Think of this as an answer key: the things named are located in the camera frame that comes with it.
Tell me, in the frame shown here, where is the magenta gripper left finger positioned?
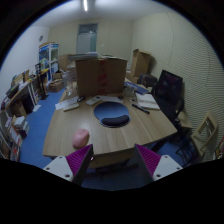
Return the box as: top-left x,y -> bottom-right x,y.
44,144 -> 93,185

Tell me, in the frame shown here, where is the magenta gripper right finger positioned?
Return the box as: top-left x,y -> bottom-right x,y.
134,144 -> 182,181

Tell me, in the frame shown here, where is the pink computer mouse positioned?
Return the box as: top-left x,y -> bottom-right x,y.
72,129 -> 89,148

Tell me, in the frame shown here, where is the blue mouse pad wrist rest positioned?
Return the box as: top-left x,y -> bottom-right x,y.
94,102 -> 131,128

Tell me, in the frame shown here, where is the wooden table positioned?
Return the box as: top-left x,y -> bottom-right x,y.
42,87 -> 178,169

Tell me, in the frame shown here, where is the black pen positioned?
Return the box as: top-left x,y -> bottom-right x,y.
132,104 -> 150,114

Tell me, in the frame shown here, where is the wooden folding chair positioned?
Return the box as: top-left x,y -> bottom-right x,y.
175,111 -> 219,163

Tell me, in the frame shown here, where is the white open notebook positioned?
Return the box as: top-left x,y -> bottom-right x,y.
136,94 -> 160,110

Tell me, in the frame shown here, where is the white remote control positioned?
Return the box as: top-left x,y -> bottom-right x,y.
86,96 -> 101,106

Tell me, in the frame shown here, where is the black office chair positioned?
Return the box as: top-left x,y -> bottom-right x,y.
153,70 -> 185,123

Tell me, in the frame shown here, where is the blue folder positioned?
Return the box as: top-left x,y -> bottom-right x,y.
124,82 -> 149,95

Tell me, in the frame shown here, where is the cardboard box on floor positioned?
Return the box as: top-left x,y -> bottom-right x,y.
49,79 -> 64,92

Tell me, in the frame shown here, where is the wooden shelf desk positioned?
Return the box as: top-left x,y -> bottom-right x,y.
0,70 -> 48,132

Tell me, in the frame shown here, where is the large cardboard box on table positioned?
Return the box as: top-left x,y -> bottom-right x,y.
75,58 -> 127,97

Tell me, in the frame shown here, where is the tall cardboard box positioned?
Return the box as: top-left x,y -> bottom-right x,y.
131,49 -> 151,77

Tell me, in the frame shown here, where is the glass display cabinet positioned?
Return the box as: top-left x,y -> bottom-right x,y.
39,42 -> 59,81

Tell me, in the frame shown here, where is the ceiling light tube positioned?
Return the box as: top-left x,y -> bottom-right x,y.
83,0 -> 88,12

